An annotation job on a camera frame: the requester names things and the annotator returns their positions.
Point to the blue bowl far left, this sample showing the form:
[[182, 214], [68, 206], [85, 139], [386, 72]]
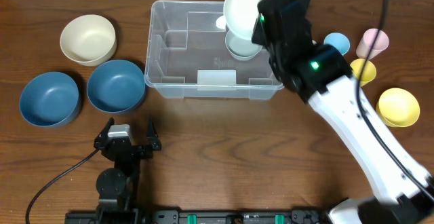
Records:
[[50, 100]]

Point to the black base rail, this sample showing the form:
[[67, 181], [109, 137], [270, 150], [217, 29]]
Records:
[[138, 216]]

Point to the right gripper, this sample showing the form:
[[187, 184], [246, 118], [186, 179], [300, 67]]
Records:
[[271, 8]]

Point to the cream large bowl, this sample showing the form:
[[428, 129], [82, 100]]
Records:
[[89, 40]]

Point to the yellow small bowl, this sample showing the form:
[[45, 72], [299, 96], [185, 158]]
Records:
[[398, 108]]

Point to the yellow cup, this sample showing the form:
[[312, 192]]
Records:
[[364, 70]]

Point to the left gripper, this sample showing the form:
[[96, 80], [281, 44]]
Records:
[[136, 149]]

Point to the blue bowl near container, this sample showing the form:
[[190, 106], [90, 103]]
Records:
[[116, 86]]

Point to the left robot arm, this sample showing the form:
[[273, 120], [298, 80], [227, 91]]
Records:
[[117, 186]]

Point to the pink cup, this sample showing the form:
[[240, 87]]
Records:
[[372, 44]]

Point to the light blue cup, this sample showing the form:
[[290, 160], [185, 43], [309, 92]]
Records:
[[339, 41]]

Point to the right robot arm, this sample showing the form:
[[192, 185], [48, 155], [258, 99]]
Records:
[[319, 74]]

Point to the light blue small bowl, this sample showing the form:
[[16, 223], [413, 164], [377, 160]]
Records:
[[241, 49]]

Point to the clear plastic storage container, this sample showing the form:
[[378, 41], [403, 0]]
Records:
[[187, 55]]

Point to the cream small bowl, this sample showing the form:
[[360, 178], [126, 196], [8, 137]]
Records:
[[241, 16]]

